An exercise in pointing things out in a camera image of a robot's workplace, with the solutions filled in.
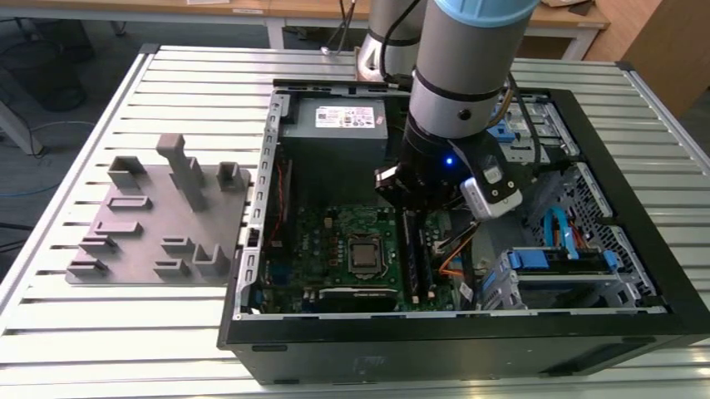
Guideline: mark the blue RAM stick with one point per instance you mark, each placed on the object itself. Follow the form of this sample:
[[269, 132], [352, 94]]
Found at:
[[412, 253]]

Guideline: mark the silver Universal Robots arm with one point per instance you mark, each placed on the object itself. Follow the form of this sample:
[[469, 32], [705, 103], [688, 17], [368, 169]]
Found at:
[[467, 62]]

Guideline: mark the blue disk carrier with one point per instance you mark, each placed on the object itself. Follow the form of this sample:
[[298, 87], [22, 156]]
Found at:
[[531, 259], [507, 135]]

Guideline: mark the grey power supply unit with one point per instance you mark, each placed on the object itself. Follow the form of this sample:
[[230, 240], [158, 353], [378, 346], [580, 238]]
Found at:
[[333, 166]]

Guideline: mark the metal CPU socket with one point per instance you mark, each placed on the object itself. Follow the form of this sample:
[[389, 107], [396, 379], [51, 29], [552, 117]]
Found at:
[[366, 239]]

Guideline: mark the silver CPU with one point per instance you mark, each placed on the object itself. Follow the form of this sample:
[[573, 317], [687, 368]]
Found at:
[[366, 255]]

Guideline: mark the green motherboard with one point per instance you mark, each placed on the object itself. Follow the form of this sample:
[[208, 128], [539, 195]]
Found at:
[[328, 232]]

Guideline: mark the grey metal drive cage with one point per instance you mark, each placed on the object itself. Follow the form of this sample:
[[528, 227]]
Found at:
[[555, 124]]

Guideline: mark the black graphics card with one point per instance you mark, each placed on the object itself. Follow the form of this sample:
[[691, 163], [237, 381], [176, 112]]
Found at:
[[356, 297]]

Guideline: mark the grey metal disk bay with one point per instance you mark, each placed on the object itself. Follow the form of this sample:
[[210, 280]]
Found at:
[[572, 279]]

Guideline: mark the black open PC case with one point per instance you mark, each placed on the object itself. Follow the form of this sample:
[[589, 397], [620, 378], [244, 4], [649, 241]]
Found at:
[[389, 336]]

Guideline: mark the grey parts rack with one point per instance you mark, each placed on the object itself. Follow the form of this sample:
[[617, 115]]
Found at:
[[156, 216]]

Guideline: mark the brown wooden cabinet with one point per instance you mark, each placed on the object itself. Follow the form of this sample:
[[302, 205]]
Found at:
[[665, 41]]

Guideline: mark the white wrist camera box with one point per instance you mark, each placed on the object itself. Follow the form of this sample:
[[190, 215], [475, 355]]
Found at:
[[488, 203]]

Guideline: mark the wooden desk white frame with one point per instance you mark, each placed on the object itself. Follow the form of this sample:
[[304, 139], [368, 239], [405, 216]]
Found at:
[[561, 18]]

